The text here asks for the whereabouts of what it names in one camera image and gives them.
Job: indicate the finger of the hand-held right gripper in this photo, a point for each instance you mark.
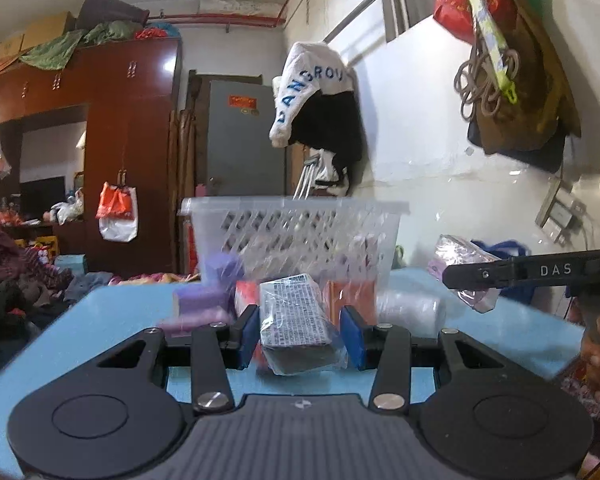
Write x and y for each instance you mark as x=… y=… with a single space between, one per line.
x=480 y=275

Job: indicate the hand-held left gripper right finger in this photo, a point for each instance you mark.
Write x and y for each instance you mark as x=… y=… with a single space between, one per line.
x=352 y=335

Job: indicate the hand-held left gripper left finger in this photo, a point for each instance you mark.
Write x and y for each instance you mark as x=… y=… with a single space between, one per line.
x=247 y=335

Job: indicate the pink box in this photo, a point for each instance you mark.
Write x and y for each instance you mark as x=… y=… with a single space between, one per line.
x=460 y=255

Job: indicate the red packet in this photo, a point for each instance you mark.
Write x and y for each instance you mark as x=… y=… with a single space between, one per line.
x=247 y=297
x=352 y=300

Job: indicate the dark box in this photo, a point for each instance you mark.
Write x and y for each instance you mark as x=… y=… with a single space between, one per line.
x=292 y=315

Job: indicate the lilac packet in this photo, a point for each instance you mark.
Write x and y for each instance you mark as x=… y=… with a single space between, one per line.
x=200 y=307

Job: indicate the purple box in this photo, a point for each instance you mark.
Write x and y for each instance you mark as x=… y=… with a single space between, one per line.
x=222 y=270

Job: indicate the white plastic laundry basket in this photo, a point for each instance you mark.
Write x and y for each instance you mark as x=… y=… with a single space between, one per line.
x=300 y=230

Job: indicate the yellow blanket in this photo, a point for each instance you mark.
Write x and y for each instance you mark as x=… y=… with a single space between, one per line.
x=150 y=278

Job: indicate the black hanging bag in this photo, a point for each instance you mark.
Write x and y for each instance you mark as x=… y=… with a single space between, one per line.
x=545 y=157

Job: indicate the metal crutches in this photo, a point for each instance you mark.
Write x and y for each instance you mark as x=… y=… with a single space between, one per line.
x=305 y=180

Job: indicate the grey-blue cloth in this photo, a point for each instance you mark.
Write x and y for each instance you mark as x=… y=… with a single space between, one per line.
x=87 y=285

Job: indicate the orange and white plastic bag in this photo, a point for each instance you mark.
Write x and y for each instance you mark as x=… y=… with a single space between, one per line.
x=117 y=215

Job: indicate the brown hanging bag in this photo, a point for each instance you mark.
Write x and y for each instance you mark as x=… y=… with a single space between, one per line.
x=525 y=100

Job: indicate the wooden boards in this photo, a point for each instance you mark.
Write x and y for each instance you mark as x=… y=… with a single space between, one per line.
x=182 y=160

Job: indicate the teal box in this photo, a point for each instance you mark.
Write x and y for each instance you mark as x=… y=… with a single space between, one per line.
x=70 y=263

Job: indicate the grey door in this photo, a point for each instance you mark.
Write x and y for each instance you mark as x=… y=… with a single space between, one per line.
x=245 y=140

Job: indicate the black hanging garment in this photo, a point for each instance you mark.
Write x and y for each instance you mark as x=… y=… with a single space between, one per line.
x=335 y=130

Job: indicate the brown wooden wardrobe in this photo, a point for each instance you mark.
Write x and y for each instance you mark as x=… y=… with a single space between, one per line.
x=130 y=160

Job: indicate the pile of dark clothes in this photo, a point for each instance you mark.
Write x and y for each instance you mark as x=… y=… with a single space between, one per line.
x=15 y=285

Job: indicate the black television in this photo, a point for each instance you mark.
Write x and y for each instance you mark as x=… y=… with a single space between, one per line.
x=42 y=197

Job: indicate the white hooded sweatshirt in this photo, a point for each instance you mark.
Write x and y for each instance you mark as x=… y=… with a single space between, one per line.
x=300 y=80

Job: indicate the red hanging plastic bag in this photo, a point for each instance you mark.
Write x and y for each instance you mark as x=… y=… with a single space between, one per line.
x=462 y=5

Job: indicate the pink hanging plastic bag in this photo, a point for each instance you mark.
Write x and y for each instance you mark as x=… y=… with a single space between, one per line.
x=1 y=162

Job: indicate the red and blue cloth bundle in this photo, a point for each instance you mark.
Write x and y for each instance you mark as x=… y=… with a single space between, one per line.
x=155 y=32

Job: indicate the green cloth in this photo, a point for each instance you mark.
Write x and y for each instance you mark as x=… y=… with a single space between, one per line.
x=55 y=50

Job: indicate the dark grey bag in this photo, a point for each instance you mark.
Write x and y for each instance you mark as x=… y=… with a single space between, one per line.
x=107 y=10

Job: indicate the orange cloth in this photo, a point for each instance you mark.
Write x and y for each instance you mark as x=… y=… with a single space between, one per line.
x=0 y=69

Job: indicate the large cardboard box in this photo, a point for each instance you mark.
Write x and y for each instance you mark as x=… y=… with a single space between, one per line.
x=47 y=27

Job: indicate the medium cardboard box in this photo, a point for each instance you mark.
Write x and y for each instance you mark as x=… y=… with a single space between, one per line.
x=11 y=46

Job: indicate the metal rail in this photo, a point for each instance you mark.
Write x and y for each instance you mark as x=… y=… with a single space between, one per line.
x=365 y=2

